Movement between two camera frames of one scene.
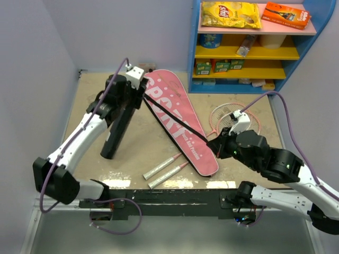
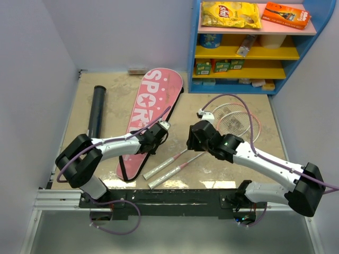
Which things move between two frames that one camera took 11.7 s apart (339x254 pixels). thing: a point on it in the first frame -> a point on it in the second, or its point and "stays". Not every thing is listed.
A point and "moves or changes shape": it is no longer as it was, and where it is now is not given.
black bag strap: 177,116 -> 124,170
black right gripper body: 226,146 -> 194,144
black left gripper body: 137,99 -> 155,145
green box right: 237,64 stays
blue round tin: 211,41 stays
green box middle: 220,67 stays
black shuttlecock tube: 116,131 moves or changes shape
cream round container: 273,42 stays
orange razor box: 291,17 stays
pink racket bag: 169,89 -> 160,90
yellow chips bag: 231,15 stays
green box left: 203,69 stays
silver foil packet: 246,45 stays
